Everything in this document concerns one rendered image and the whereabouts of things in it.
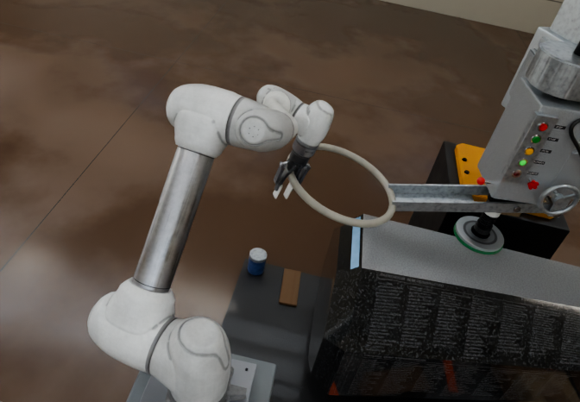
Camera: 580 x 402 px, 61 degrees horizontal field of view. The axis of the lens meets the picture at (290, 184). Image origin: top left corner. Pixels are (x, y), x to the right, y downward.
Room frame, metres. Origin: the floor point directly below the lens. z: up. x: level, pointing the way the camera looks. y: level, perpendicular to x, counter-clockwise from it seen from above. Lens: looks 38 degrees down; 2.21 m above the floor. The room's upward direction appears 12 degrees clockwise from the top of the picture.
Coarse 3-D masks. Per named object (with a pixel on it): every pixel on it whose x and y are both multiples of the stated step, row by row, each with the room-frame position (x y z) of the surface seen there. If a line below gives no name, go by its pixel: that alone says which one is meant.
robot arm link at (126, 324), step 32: (192, 96) 1.09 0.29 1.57; (224, 96) 1.10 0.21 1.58; (192, 128) 1.04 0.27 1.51; (224, 128) 1.04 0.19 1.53; (192, 160) 1.00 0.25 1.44; (192, 192) 0.96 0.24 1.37; (160, 224) 0.90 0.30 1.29; (160, 256) 0.85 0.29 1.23; (128, 288) 0.79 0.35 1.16; (160, 288) 0.80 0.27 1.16; (96, 320) 0.73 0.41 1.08; (128, 320) 0.72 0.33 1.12; (160, 320) 0.74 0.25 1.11; (128, 352) 0.67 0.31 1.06
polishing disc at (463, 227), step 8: (472, 216) 1.80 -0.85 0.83; (456, 224) 1.72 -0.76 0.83; (464, 224) 1.73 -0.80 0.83; (472, 224) 1.74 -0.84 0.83; (464, 232) 1.68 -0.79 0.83; (496, 232) 1.72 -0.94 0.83; (464, 240) 1.63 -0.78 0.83; (472, 240) 1.64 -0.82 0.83; (480, 240) 1.65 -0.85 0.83; (488, 240) 1.66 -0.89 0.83; (496, 240) 1.67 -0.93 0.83; (480, 248) 1.59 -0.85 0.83; (488, 248) 1.60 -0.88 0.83; (496, 248) 1.61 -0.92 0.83
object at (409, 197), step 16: (400, 192) 1.71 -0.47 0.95; (416, 192) 1.72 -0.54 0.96; (432, 192) 1.72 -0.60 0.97; (448, 192) 1.73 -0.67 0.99; (464, 192) 1.74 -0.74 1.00; (480, 192) 1.74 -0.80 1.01; (400, 208) 1.60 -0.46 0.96; (416, 208) 1.60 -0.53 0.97; (432, 208) 1.61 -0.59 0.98; (448, 208) 1.62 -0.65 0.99; (464, 208) 1.62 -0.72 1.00; (480, 208) 1.63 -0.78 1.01; (496, 208) 1.64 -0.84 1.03; (512, 208) 1.64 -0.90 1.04; (528, 208) 1.65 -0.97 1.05
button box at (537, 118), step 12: (540, 120) 1.56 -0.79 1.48; (552, 120) 1.57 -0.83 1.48; (528, 132) 1.56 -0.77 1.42; (540, 132) 1.57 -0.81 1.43; (516, 144) 1.59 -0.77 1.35; (528, 144) 1.56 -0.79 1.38; (540, 144) 1.57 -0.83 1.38; (516, 156) 1.56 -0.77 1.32; (528, 156) 1.57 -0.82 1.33; (504, 168) 1.58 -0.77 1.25; (516, 168) 1.57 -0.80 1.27; (528, 168) 1.57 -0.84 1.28; (516, 180) 1.57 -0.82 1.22
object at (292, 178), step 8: (320, 144) 1.83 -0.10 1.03; (328, 144) 1.85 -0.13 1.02; (336, 152) 1.84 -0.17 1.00; (344, 152) 1.85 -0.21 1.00; (360, 160) 1.83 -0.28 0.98; (368, 168) 1.81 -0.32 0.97; (288, 176) 1.53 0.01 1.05; (376, 176) 1.77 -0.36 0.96; (296, 184) 1.49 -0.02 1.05; (384, 184) 1.73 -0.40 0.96; (304, 192) 1.45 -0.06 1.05; (392, 192) 1.67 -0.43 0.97; (304, 200) 1.44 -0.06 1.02; (312, 200) 1.43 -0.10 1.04; (392, 200) 1.62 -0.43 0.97; (320, 208) 1.41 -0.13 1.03; (392, 208) 1.57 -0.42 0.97; (328, 216) 1.39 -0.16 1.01; (336, 216) 1.39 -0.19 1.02; (344, 216) 1.41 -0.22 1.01; (384, 216) 1.50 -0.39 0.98; (392, 216) 1.53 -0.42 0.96; (352, 224) 1.39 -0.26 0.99; (360, 224) 1.40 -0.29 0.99; (368, 224) 1.42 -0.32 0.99; (376, 224) 1.44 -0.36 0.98
